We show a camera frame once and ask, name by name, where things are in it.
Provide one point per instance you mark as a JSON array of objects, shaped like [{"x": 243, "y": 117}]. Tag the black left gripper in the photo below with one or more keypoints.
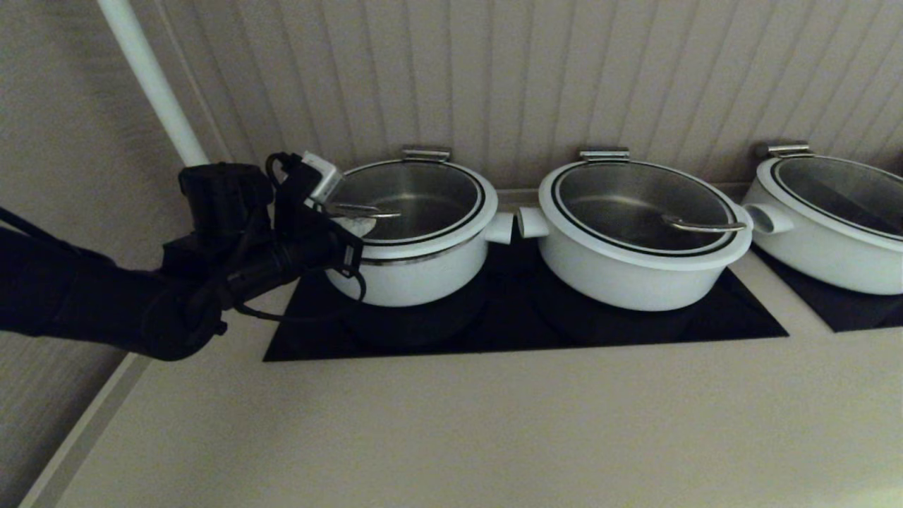
[{"x": 310, "y": 233}]

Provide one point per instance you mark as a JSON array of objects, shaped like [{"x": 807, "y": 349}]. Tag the glass lid with white rim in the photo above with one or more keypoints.
[
  {"x": 839, "y": 187},
  {"x": 621, "y": 204},
  {"x": 423, "y": 190}
]

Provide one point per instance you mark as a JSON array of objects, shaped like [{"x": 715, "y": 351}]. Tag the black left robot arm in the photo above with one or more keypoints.
[{"x": 70, "y": 296}]

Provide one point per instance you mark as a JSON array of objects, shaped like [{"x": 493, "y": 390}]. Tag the white round pot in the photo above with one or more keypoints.
[
  {"x": 818, "y": 261},
  {"x": 614, "y": 289},
  {"x": 423, "y": 282}
]

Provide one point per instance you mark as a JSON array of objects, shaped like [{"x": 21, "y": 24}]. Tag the wide black glass cooktop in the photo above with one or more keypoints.
[{"x": 494, "y": 331}]

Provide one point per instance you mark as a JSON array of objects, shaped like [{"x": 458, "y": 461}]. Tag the white metal pole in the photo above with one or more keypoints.
[{"x": 152, "y": 77}]

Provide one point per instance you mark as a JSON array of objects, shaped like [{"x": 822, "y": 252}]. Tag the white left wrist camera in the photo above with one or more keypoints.
[{"x": 321, "y": 176}]

